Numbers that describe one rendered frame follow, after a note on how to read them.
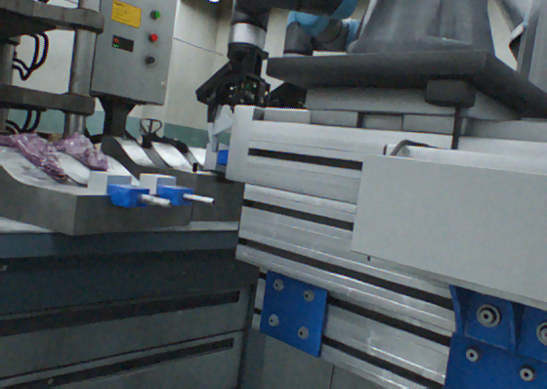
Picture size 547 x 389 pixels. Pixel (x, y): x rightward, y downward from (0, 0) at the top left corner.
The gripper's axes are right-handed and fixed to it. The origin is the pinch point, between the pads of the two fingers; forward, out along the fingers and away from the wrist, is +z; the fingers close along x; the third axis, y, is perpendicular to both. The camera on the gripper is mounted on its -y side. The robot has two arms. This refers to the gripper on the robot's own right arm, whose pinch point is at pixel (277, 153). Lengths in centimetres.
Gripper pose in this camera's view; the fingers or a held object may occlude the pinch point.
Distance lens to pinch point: 130.0
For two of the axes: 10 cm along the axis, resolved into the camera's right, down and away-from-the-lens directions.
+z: -1.3, 9.9, 0.5
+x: 6.9, 0.6, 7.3
